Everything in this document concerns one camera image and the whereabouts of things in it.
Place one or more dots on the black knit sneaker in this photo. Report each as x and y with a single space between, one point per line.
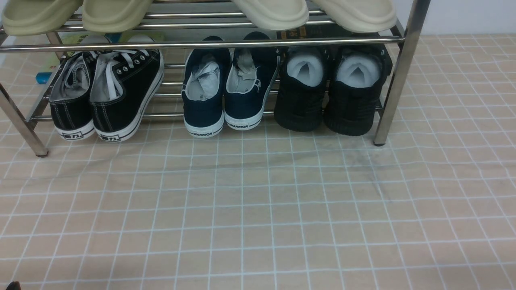
303 81
357 78

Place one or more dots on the stainless steel shoe rack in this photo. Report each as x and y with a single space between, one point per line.
405 37

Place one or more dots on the navy warrior sneaker right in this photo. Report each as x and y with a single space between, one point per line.
253 72

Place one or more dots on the navy warrior sneaker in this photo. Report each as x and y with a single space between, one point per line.
253 72
205 76

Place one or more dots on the navy warrior sneaker left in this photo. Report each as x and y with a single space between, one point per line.
205 76

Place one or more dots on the cream slipper left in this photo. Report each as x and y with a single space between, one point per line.
275 15

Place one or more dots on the cream slipper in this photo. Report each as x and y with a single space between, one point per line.
360 16
275 15

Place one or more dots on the black canvas sneaker right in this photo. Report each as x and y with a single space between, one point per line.
124 82

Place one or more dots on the black canvas sneaker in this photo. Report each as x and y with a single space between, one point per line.
69 97
124 82

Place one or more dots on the cream slipper right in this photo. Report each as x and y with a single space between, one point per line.
360 16

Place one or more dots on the black canvas sneaker left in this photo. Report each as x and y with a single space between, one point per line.
69 97

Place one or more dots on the olive green slipper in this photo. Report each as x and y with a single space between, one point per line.
35 17
113 16

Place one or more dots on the small blue box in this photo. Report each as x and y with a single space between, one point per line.
43 77

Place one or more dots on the olive green slipper far left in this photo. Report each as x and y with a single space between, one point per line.
35 17

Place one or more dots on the dark object bottom left corner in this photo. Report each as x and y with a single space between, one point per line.
15 285

